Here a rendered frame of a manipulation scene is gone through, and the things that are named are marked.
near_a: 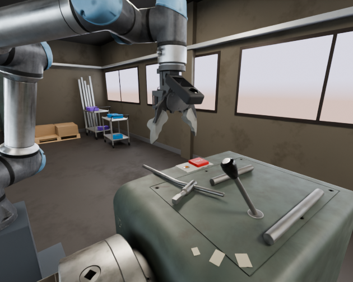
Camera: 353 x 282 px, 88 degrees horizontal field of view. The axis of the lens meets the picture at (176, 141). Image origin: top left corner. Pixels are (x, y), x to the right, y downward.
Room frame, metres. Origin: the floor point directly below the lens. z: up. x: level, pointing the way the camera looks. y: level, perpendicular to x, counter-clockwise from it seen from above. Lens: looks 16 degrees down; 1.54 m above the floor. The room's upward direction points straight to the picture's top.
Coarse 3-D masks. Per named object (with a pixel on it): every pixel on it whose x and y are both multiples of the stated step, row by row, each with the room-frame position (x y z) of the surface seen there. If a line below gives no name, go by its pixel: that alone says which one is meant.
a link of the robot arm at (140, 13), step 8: (136, 8) 0.48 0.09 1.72; (144, 8) 0.52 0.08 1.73; (136, 16) 0.47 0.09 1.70; (144, 16) 0.50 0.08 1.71; (136, 24) 0.47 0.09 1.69; (144, 24) 0.50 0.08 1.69; (136, 32) 0.49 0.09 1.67; (144, 32) 0.50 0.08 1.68; (120, 40) 0.53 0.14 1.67; (128, 40) 0.52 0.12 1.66; (136, 40) 0.52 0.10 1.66; (144, 40) 0.52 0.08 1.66; (152, 40) 0.52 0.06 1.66
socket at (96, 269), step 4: (88, 268) 0.26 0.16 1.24; (92, 268) 0.26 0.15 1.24; (96, 268) 0.26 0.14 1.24; (84, 272) 0.25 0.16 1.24; (88, 272) 0.25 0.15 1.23; (92, 272) 0.25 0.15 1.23; (96, 272) 0.25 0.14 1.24; (100, 272) 0.25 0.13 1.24; (80, 276) 0.24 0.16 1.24; (84, 276) 0.24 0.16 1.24; (88, 276) 0.25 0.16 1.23; (92, 276) 0.25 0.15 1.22; (96, 276) 0.24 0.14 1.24; (80, 280) 0.23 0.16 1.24; (84, 280) 0.23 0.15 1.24; (88, 280) 0.23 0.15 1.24; (92, 280) 0.23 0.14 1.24
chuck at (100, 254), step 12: (84, 252) 0.30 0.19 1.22; (96, 252) 0.29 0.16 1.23; (108, 252) 0.29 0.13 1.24; (60, 264) 0.27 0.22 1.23; (72, 264) 0.27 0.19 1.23; (84, 264) 0.26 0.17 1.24; (96, 264) 0.26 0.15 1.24; (108, 264) 0.26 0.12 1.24; (60, 276) 0.24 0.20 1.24; (72, 276) 0.24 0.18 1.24; (108, 276) 0.24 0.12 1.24; (120, 276) 0.24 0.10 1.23
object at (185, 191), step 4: (192, 180) 0.51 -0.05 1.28; (188, 184) 0.48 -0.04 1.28; (192, 184) 0.49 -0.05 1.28; (196, 184) 0.50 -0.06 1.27; (184, 188) 0.46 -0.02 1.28; (188, 188) 0.47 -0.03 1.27; (192, 188) 0.48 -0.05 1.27; (180, 192) 0.45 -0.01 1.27; (184, 192) 0.45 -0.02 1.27; (188, 192) 0.46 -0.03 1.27; (176, 196) 0.43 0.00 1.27; (180, 196) 0.43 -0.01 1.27; (172, 200) 0.42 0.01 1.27; (176, 200) 0.41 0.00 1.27; (180, 200) 0.43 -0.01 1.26
